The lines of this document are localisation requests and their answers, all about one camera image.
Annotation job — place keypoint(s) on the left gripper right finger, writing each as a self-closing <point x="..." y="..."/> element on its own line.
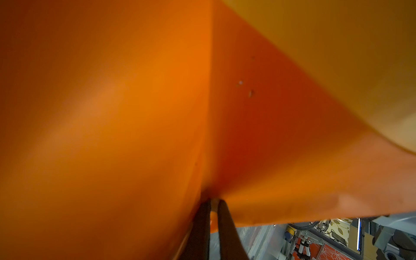
<point x="230" y="244"/>

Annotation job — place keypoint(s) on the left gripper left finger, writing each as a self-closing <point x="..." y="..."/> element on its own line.
<point x="197" y="245"/>

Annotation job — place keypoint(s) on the orange wrapping paper sheet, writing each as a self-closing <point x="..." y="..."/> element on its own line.
<point x="119" y="118"/>

